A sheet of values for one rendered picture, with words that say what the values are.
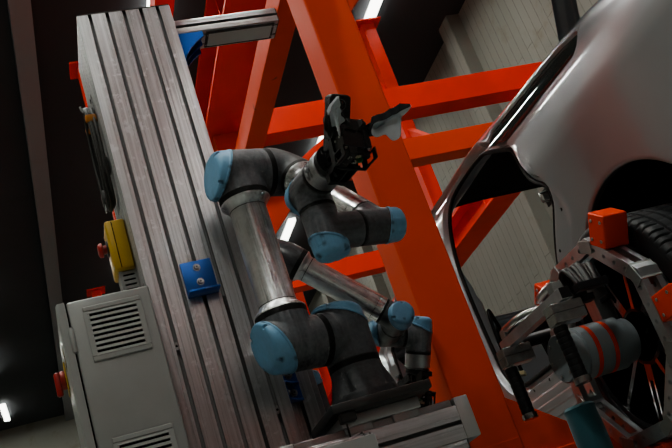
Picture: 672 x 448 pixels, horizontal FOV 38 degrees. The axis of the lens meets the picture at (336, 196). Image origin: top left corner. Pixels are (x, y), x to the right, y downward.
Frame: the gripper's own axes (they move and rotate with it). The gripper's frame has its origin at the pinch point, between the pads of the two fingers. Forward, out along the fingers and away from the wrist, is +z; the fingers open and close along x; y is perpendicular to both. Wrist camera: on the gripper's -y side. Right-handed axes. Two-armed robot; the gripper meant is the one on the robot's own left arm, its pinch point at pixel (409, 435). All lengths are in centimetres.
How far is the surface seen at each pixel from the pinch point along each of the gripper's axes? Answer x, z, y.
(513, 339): 9.8, -31.7, 33.2
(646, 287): 18, -48, 73
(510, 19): 510, -335, -596
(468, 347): 16.2, -26.7, 5.0
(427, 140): 151, -125, -220
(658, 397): 40, -19, 58
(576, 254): 21, -56, 45
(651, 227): 25, -63, 66
